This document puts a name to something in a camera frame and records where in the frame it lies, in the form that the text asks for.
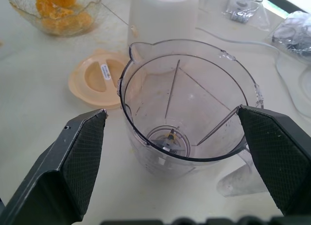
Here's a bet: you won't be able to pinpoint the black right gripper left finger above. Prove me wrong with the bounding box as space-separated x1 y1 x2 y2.
0 108 109 225

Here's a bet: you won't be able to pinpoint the yellow food pieces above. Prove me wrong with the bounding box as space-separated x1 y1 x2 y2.
35 0 93 34

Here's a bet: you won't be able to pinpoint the clear glass bowl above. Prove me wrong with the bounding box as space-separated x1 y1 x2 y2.
5 0 103 36

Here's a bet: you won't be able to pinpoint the clear bag with dark parts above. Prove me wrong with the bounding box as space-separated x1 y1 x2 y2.
266 10 311 58

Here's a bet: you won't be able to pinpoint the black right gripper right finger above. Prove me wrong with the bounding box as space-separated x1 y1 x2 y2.
237 104 311 217

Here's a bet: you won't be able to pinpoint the thin white power cable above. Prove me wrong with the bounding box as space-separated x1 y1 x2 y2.
195 27 280 53

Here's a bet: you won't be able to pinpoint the clear plastic blender jug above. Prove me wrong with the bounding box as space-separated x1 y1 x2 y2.
117 39 265 198

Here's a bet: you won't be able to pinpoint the clear bag with metal parts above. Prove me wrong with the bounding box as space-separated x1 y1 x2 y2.
195 0 272 33

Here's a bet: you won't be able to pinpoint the white round container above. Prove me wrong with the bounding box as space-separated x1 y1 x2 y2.
128 0 200 53

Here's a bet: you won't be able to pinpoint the cream round blender lid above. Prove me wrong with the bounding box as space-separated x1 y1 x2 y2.
68 48 129 111

